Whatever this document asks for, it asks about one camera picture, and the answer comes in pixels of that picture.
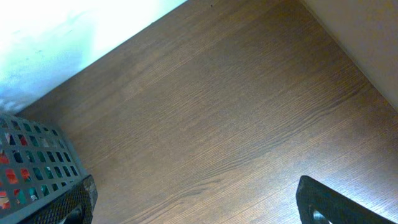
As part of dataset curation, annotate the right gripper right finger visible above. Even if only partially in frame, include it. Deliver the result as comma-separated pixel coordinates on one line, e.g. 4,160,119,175
295,175,394,224

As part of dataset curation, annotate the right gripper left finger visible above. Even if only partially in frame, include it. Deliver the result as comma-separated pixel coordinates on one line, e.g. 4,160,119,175
20,175,98,224

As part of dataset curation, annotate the grey plastic shopping basket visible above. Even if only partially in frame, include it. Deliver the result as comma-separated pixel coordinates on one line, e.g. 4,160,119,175
1,114,98,224

